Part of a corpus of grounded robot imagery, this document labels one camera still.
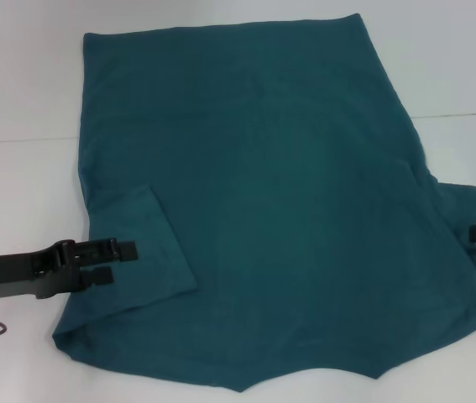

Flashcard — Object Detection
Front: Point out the teal t-shirt with white print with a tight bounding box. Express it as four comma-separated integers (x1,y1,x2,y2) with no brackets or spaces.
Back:
52,12,476,394

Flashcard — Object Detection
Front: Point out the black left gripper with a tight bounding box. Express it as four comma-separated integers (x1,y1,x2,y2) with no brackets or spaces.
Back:
0,237,139,301

